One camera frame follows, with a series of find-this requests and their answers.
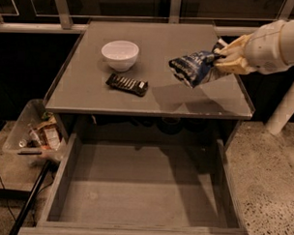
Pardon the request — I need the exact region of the brown snack packet in bin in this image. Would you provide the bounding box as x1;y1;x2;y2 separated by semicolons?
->
38;116;61;150

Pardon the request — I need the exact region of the black pole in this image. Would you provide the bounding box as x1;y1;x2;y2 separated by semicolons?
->
9;161;51;235

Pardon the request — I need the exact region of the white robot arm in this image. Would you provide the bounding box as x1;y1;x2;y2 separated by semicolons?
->
214;19;294;74

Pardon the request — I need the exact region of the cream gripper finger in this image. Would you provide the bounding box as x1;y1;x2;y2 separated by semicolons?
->
214;34;251;63
214;57;256;74

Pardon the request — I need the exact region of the black snack bar wrapper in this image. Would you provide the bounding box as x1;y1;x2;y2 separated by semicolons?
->
105;73;148;97

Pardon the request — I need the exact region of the metal railing frame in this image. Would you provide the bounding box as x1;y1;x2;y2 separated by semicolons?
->
0;0;294;37

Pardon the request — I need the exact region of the clear plastic storage bin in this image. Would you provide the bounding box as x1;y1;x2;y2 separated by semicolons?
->
3;99;66;165

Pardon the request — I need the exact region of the grey cabinet with top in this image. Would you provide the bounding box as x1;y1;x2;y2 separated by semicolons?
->
44;21;254;137

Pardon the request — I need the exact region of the open grey top drawer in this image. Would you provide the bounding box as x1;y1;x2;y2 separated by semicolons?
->
18;136;251;235

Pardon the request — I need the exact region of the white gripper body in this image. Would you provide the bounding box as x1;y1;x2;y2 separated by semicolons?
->
244;20;289;74

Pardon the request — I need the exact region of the blue chip bag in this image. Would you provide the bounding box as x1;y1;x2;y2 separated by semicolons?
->
168;39;228;88

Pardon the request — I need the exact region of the white ceramic bowl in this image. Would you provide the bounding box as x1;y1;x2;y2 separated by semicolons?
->
101;40;139;72

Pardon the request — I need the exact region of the black cable on floor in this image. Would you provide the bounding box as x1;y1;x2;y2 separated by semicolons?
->
0;153;20;222

